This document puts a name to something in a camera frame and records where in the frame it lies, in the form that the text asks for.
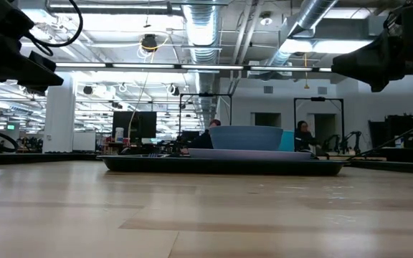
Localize light blue plastic mug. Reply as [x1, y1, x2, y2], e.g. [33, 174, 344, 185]
[277, 130, 296, 152]

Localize blue plastic bowl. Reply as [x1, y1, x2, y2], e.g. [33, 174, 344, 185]
[209, 125, 285, 151]

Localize pale purple plastic plate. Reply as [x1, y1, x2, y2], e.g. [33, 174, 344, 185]
[188, 148, 313, 161]

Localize dark green serving tray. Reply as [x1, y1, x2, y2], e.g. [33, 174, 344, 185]
[97, 153, 349, 177]

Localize white building column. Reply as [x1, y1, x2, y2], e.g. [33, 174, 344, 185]
[43, 73, 77, 154]

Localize black equipment crates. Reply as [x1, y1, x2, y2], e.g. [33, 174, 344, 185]
[367, 113, 413, 150]

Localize person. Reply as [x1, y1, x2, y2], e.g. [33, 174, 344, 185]
[294, 120, 321, 153]
[188, 119, 222, 155]

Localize black monitor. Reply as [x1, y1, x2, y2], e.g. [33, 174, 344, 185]
[112, 111, 157, 144]

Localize overhead light bar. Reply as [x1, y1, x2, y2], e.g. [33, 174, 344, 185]
[54, 61, 336, 75]

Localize black gantry frame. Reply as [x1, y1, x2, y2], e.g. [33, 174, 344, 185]
[293, 96, 346, 155]

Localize black aluminium table frame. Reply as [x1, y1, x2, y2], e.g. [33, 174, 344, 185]
[0, 150, 413, 176]

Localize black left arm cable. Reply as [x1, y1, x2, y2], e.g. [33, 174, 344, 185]
[23, 0, 85, 57]

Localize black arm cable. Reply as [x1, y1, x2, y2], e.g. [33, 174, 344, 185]
[23, 0, 85, 57]
[346, 115, 413, 161]

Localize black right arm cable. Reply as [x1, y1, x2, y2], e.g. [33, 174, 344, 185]
[346, 115, 413, 161]

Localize black ceiling cable reel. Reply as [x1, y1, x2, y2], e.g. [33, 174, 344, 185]
[141, 34, 158, 51]

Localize silver ventilation duct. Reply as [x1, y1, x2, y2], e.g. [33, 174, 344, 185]
[183, 0, 222, 126]

